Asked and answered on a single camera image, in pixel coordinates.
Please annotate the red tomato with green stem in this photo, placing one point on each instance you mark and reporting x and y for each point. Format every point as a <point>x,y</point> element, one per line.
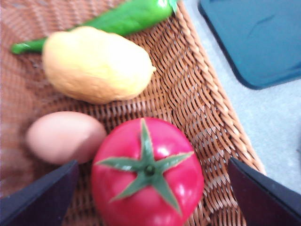
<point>131,200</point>

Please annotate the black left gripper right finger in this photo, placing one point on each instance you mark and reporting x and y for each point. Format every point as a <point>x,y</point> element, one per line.
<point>265,200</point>

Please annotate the yellow-orange potato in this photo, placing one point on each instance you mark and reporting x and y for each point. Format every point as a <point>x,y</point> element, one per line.
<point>94,66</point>

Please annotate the dark rectangular tray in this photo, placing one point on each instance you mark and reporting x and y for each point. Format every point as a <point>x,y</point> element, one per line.
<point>258,40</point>

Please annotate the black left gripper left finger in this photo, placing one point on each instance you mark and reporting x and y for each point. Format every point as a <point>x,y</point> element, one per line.
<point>40,202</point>

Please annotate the pale brown egg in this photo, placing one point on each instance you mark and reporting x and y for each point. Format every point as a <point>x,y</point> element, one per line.
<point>61,136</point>

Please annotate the brown wicker basket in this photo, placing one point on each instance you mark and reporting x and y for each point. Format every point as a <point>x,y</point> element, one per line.
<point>188,94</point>

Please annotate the green pepper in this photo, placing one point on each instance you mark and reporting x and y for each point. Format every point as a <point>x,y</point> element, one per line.
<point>131,16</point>

